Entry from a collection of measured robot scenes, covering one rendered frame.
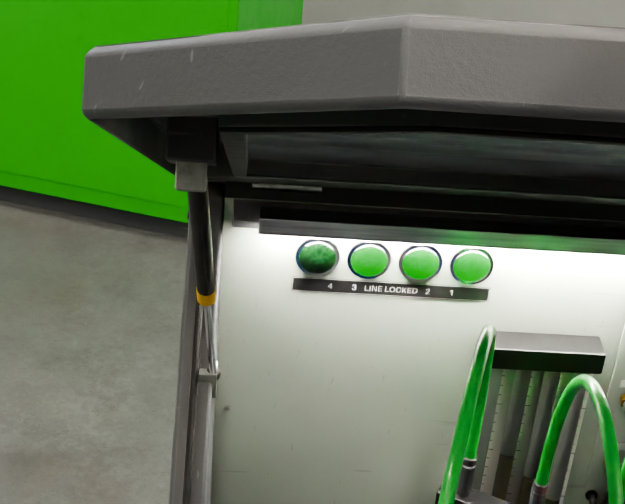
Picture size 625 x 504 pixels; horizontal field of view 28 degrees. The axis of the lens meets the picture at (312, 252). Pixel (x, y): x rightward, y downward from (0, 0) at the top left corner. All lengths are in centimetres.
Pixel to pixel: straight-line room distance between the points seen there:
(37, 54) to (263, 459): 257
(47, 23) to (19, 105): 31
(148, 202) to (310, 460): 255
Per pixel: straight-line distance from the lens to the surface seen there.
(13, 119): 417
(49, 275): 398
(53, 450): 331
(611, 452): 125
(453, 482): 116
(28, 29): 402
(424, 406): 159
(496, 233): 142
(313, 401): 157
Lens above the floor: 213
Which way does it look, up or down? 31 degrees down
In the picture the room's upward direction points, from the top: 5 degrees clockwise
